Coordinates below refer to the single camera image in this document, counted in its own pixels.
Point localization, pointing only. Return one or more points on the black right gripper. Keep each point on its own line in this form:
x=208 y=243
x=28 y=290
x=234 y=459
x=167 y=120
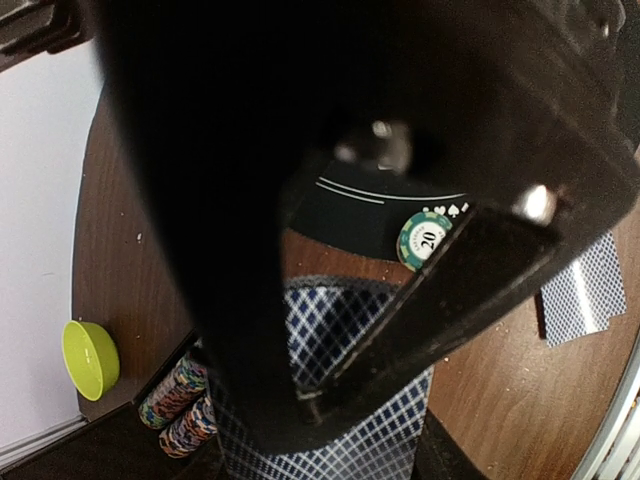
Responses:
x=231 y=109

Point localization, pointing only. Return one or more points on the stack of poker chips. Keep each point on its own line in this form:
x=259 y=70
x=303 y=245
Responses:
x=419 y=237

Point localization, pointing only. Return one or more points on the dealt cards front pile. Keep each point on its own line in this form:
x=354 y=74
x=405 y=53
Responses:
x=584 y=297

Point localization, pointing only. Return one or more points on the grey cloth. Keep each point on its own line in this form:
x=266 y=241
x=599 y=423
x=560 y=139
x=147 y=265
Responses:
x=296 y=394

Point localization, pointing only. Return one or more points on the round black poker mat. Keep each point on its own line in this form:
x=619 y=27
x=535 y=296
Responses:
x=362 y=212

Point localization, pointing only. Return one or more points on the back row poker chips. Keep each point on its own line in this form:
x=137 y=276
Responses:
x=180 y=407

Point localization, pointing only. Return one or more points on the green bowl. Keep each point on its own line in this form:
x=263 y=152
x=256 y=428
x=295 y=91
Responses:
x=91 y=358

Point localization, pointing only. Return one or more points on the black poker chip case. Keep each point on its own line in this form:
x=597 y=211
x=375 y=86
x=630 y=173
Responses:
x=115 y=444

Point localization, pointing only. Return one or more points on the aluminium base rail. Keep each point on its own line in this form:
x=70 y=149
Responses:
x=614 y=451

